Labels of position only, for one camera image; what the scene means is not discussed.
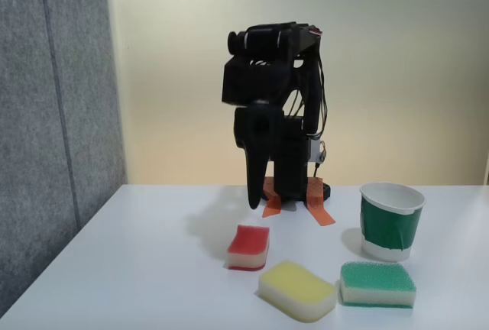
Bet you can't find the red sponge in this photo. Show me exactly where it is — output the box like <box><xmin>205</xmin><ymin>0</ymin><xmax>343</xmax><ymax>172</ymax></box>
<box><xmin>227</xmin><ymin>225</ymin><xmax>270</xmax><ymax>271</ymax></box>

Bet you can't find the yellow sponge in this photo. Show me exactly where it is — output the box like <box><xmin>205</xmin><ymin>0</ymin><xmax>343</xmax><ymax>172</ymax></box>
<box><xmin>258</xmin><ymin>260</ymin><xmax>338</xmax><ymax>323</ymax></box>

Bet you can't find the black cable bundle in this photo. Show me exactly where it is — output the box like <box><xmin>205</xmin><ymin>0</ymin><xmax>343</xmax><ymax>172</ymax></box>
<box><xmin>288</xmin><ymin>53</ymin><xmax>330</xmax><ymax>142</ymax></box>

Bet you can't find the white controller board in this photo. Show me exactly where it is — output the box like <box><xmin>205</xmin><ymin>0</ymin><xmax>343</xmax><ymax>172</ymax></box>
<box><xmin>308</xmin><ymin>139</ymin><xmax>325</xmax><ymax>166</ymax></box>

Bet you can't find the orange tape strip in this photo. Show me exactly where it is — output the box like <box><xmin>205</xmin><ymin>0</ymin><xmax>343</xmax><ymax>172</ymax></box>
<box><xmin>305</xmin><ymin>176</ymin><xmax>336</xmax><ymax>227</ymax></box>
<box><xmin>261</xmin><ymin>176</ymin><xmax>284</xmax><ymax>218</ymax></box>

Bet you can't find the grey felt partition panel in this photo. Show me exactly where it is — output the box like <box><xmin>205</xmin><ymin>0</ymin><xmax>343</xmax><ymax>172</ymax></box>
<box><xmin>0</xmin><ymin>0</ymin><xmax>128</xmax><ymax>318</ymax></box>

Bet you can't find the white paper cup green band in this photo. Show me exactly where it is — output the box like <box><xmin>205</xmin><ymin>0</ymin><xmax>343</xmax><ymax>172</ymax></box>
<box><xmin>358</xmin><ymin>182</ymin><xmax>426</xmax><ymax>263</ymax></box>

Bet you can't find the green sponge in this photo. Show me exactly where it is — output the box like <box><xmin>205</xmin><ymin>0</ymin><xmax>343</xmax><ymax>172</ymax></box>
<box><xmin>339</xmin><ymin>260</ymin><xmax>417</xmax><ymax>309</ymax></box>

